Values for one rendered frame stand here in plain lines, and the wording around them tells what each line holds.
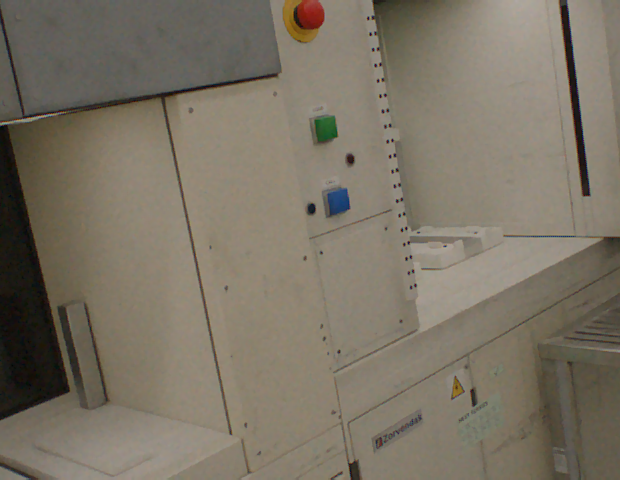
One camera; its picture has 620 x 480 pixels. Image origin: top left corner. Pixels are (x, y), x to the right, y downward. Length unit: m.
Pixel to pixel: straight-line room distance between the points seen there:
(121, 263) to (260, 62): 0.34
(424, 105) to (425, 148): 0.10
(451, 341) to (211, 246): 0.50
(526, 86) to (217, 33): 0.89
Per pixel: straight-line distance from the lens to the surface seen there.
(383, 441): 1.34
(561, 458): 1.67
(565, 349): 1.58
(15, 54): 0.97
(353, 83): 1.28
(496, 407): 1.55
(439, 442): 1.44
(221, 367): 1.14
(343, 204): 1.23
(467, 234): 1.87
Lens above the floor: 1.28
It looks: 10 degrees down
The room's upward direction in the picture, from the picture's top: 10 degrees counter-clockwise
